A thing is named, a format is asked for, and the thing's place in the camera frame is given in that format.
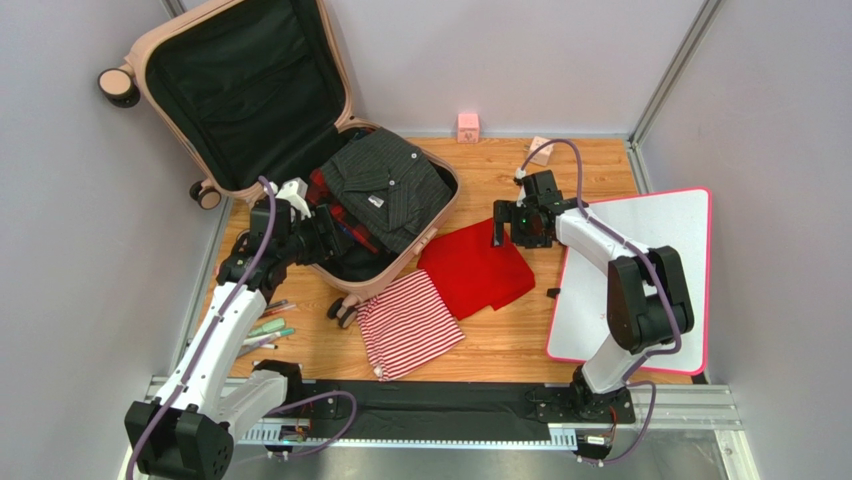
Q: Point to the red white striped cloth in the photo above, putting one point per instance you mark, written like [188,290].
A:
[406,326]

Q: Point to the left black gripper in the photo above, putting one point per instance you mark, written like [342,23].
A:
[328,244]

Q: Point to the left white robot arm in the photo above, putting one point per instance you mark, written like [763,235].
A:
[189,429]

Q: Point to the pink suitcase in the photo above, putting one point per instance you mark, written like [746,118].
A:
[248,87]

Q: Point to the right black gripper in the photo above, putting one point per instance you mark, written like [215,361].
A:
[502,217]

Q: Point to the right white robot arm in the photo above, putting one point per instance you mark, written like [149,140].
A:
[648,306]

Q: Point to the white board pink edge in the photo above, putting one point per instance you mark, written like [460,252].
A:
[677,225]

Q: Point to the red black plaid shirt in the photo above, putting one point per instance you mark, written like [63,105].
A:
[319,194]

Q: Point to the green marker pens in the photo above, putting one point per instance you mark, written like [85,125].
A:
[263,336]

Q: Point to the dark pinstripe shirt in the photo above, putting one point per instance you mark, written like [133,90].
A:
[389,185]

